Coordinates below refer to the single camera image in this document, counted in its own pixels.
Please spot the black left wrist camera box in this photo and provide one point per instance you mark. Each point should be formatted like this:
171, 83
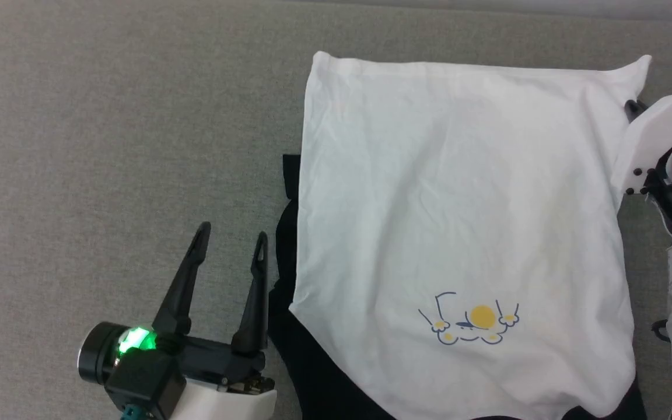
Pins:
146, 382

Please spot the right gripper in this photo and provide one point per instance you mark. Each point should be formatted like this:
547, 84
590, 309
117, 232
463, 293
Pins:
657, 140

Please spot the black and white shirt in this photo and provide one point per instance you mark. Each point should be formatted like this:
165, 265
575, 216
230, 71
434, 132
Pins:
458, 204

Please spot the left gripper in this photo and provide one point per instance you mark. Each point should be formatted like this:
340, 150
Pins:
213, 361

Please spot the beige fabric sofa cushion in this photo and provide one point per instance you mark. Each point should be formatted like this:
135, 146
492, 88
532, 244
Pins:
108, 146

